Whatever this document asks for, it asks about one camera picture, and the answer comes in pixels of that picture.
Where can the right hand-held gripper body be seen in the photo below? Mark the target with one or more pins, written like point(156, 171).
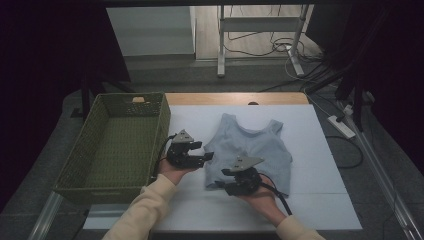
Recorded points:
point(246, 181)

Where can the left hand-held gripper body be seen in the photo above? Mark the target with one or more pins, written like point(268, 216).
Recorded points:
point(181, 155)

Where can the light blue tank top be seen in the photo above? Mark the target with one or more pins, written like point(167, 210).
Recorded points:
point(253, 146)

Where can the green woven basket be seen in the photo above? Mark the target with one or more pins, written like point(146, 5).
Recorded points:
point(116, 150)

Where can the person's left hand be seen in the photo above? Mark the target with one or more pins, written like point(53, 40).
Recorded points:
point(173, 173)

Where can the person's right hand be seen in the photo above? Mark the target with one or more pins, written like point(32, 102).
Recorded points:
point(266, 203)

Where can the white power strip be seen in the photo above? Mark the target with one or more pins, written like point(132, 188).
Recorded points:
point(341, 127)

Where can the black stand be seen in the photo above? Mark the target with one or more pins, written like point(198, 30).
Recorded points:
point(358, 110)
point(86, 100)

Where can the light grey board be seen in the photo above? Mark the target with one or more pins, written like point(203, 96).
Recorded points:
point(150, 31)

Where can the white plug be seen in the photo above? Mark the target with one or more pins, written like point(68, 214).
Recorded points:
point(348, 110)

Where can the white metal stand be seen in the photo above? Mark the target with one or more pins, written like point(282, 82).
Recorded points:
point(256, 24)

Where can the dark curtain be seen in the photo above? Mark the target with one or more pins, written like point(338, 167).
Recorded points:
point(50, 50)
point(400, 66)

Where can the aluminium rail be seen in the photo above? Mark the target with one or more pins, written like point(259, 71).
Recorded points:
point(46, 216)
point(383, 180)

